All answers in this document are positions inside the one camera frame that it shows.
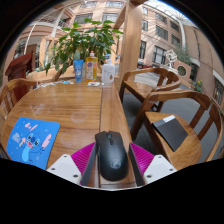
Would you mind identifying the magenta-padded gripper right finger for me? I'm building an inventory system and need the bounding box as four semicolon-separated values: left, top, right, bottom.
128;142;178;187

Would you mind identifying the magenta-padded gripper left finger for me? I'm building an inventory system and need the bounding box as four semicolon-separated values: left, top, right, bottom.
46;142;100;187

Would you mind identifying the black computer mouse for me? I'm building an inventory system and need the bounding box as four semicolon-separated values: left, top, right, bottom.
94;130;130;182

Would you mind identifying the blue cartoon mouse pad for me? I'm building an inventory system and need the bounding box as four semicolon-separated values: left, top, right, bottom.
6;116;61;171

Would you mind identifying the wooden armchair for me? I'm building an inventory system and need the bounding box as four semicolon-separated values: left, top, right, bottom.
129;89;224;172
118;67;183;113
0;78;38;122

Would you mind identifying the black notebook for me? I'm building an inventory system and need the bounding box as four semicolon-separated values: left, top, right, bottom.
152;114;189;153

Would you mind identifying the yellow flowering plant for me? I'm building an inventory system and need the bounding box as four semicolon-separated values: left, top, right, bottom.
194;79;205;93

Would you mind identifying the blue squeeze tube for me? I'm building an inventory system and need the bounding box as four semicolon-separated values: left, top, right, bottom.
73;59;85;84

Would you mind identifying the yellow liquid bottle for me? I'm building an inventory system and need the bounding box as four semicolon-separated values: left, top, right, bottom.
85;50;99;83

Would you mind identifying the white pump bottle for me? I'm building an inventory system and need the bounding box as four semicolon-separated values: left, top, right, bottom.
101;54;116;84

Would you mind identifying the white outdoor sculpture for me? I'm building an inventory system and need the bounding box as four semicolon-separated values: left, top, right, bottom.
164;49;178;70

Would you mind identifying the green potted plant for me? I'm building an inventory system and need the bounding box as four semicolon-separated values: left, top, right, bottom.
44;18;124;76

